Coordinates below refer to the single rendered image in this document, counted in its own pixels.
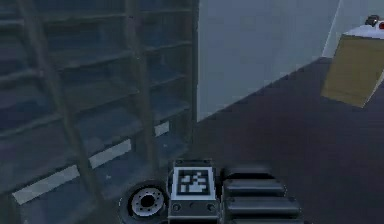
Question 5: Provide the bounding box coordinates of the dark grey shelf unit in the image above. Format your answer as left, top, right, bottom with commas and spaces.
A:
0, 0, 200, 224

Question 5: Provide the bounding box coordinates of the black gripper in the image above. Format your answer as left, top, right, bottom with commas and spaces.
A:
118, 181, 170, 224

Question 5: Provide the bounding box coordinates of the dark small object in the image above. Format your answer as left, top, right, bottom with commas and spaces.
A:
365, 14, 380, 27

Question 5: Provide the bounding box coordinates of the tan cabinet with white top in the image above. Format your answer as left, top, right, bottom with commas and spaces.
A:
320, 24, 384, 109

